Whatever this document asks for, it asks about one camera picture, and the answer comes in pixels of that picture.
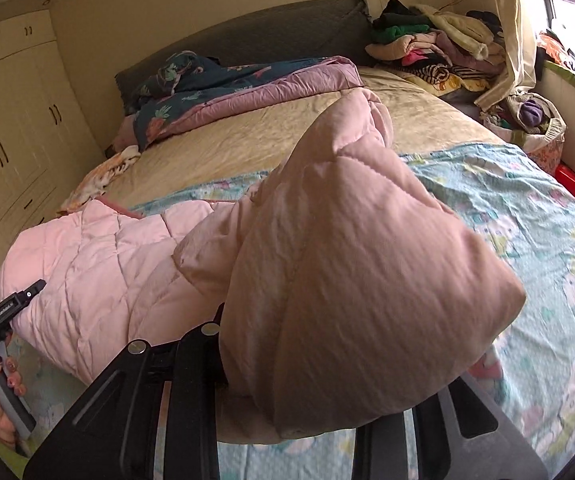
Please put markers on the blue cartoon cat printed blanket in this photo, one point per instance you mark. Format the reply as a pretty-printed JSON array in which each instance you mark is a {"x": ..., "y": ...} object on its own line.
[{"x": 517, "y": 220}]

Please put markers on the pile of clothes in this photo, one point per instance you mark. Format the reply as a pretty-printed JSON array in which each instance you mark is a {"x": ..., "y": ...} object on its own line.
[{"x": 432, "y": 45}]

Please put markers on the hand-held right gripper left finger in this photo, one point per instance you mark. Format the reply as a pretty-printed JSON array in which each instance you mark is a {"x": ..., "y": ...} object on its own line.
[{"x": 117, "y": 410}]

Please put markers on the dark floral quilt mauve lining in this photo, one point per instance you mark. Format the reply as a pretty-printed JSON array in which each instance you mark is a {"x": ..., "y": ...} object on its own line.
[{"x": 192, "y": 80}]

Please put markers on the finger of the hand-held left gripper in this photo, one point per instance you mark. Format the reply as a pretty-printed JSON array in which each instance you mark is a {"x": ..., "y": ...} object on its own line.
[{"x": 30, "y": 292}]

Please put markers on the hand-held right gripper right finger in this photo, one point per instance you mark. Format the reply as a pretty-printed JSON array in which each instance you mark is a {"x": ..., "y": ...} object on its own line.
[{"x": 432, "y": 445}]

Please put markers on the bed with beige sheet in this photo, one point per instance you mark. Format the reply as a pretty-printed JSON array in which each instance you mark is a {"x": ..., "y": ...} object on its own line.
[{"x": 267, "y": 135}]

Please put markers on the basket of clothes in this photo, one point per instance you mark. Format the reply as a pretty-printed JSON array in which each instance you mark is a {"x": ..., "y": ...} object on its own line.
[{"x": 532, "y": 115}]

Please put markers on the dark grey headboard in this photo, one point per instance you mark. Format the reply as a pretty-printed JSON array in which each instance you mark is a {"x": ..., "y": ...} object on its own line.
[{"x": 267, "y": 35}]

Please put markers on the cream curtain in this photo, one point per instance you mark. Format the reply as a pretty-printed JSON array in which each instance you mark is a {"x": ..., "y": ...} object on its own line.
[{"x": 510, "y": 20}]

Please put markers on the pink quilted comforter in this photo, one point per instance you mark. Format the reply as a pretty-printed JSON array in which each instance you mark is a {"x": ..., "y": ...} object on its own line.
[{"x": 367, "y": 260}]

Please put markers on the orange floral cloth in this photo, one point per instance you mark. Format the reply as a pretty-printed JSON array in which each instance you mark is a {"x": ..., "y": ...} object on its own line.
[{"x": 102, "y": 175}]

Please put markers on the cream wardrobe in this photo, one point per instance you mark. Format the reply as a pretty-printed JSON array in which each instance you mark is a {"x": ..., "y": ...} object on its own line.
[{"x": 17, "y": 135}]

